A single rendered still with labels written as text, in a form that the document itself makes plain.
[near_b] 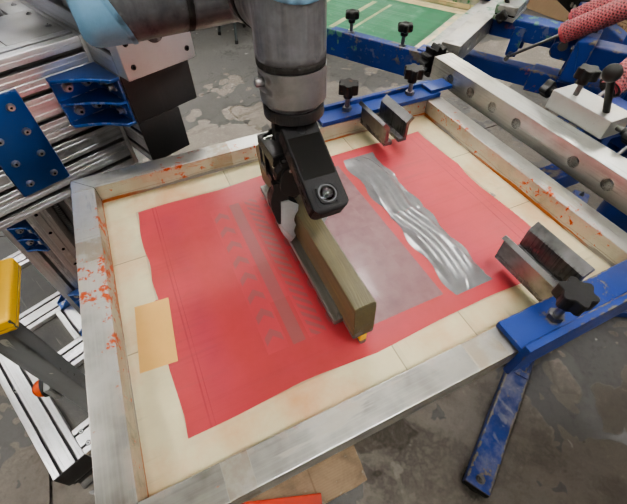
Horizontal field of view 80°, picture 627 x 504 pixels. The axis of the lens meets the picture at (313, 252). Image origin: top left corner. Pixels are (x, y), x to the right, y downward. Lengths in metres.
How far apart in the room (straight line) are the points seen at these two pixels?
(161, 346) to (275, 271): 0.19
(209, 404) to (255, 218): 0.32
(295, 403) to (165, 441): 0.15
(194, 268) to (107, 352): 0.17
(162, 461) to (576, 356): 1.65
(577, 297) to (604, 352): 1.44
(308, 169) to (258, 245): 0.23
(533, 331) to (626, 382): 1.40
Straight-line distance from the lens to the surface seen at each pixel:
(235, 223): 0.66
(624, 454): 1.80
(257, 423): 0.49
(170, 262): 0.63
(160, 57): 0.76
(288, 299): 0.55
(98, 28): 0.45
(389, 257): 0.61
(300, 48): 0.40
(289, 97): 0.42
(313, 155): 0.44
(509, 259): 0.61
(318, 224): 0.51
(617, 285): 0.66
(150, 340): 0.56
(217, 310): 0.56
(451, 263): 0.62
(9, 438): 1.80
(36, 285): 1.83
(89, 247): 0.66
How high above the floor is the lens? 1.42
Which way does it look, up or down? 50 degrees down
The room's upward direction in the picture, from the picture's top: straight up
